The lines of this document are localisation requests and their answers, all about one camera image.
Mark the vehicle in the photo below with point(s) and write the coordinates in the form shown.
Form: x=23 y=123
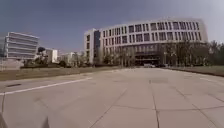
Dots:
x=148 y=65

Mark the large curved pale building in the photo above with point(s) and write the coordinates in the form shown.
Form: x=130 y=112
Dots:
x=146 y=31

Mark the small white building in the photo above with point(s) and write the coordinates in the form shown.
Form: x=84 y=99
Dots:
x=51 y=55

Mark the tree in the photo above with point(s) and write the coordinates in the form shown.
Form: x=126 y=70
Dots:
x=41 y=55

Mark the row of trees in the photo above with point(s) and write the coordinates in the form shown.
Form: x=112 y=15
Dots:
x=186 y=53

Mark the building with horizontal bands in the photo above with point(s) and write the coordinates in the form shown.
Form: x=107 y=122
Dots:
x=21 y=45

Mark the dark manhole cover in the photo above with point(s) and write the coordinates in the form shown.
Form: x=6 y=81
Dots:
x=13 y=85

